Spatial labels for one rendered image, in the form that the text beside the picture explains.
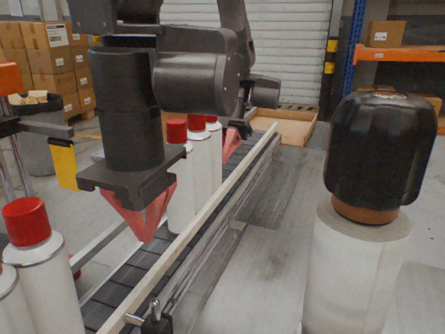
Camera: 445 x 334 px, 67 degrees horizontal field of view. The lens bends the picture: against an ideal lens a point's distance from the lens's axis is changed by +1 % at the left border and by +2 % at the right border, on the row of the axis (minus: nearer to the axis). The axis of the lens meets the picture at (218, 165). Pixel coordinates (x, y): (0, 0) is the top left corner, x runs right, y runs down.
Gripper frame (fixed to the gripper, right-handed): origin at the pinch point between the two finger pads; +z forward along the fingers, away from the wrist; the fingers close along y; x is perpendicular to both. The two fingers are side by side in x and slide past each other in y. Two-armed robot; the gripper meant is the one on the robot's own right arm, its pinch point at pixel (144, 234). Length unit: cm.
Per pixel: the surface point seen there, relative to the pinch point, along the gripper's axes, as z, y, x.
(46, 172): 98, 154, 207
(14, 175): 102, 146, 234
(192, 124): -4.4, 25.4, 6.1
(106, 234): 5.5, 4.3, 9.6
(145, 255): 13.7, 10.7, 8.4
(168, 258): 10.4, 8.1, 2.4
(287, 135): 19, 92, 0
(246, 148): 14, 62, 7
